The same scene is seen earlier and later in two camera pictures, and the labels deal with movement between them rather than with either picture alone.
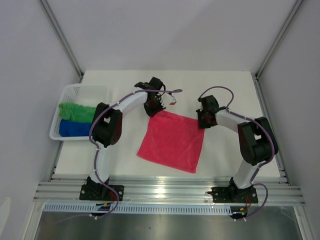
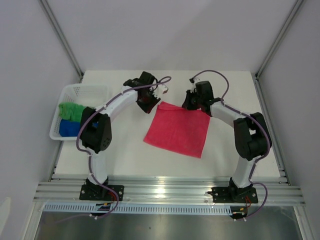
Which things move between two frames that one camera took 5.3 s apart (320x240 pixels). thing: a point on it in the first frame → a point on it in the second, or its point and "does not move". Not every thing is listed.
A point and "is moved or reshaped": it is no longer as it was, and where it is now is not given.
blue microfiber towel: x=68 y=128 does not move
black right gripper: x=200 y=125 → x=186 y=104
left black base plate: x=101 y=192 does not move
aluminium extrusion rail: x=272 y=191 does not move
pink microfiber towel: x=173 y=139 is moved or reshaped
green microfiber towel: x=71 y=111 does not move
